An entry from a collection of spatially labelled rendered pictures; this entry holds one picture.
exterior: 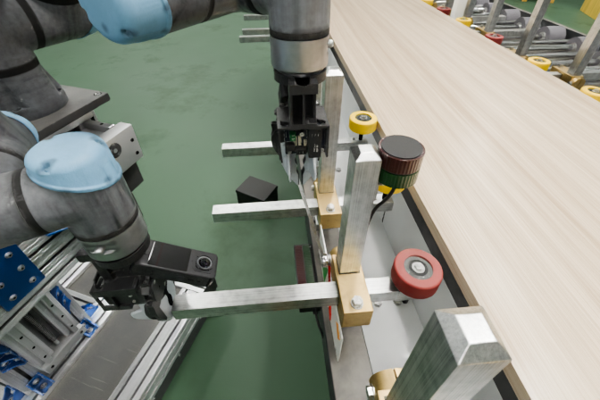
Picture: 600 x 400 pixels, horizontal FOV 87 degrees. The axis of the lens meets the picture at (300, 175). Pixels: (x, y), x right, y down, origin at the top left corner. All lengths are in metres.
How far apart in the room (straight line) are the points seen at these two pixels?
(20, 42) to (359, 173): 0.68
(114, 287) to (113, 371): 0.85
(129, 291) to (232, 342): 1.01
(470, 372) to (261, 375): 1.23
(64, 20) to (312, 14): 0.59
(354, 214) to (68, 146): 0.36
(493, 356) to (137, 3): 0.38
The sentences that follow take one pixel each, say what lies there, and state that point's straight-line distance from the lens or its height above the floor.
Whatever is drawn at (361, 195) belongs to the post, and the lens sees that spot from 0.45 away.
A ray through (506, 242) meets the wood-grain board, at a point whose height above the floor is 0.90.
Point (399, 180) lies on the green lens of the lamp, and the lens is 0.44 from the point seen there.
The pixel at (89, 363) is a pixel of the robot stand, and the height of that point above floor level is 0.21.
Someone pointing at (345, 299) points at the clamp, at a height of 0.87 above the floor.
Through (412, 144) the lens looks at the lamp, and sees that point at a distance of 0.45.
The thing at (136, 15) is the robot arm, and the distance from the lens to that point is 0.35.
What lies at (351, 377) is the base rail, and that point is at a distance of 0.71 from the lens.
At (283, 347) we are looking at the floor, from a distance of 1.47.
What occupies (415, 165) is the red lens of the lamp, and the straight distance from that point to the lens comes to 0.43.
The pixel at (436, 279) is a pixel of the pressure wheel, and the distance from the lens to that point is 0.59.
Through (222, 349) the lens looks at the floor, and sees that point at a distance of 1.50.
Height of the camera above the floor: 1.37
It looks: 40 degrees down
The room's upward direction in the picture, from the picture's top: straight up
